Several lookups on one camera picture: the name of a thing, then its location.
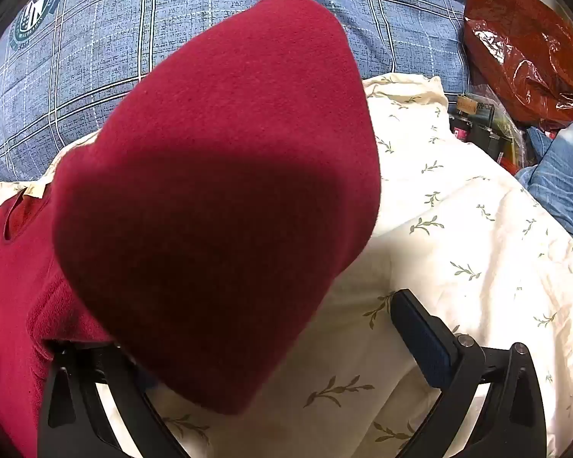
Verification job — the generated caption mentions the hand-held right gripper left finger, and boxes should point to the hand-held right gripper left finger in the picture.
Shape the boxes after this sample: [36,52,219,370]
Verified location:
[37,339,188,458]

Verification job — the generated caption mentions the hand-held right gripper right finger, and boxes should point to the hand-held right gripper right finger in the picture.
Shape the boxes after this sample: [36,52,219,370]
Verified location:
[390,289,548,458]

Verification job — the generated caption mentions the dark red knit sweater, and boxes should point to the dark red knit sweater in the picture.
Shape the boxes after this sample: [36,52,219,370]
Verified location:
[0,0,383,458]

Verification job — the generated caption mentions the cream leaf-print sheet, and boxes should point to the cream leaf-print sheet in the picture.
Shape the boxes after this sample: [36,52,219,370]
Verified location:
[0,73,573,458]

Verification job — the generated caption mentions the blue denim jeans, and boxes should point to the blue denim jeans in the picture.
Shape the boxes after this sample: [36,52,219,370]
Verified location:
[513,105,573,255]

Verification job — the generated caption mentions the red plastic bag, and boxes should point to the red plastic bag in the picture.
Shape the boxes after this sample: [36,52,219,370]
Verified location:
[463,0,573,131]

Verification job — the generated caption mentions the blue plaid pillow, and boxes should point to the blue plaid pillow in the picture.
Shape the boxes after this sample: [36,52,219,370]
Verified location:
[0,0,473,211]

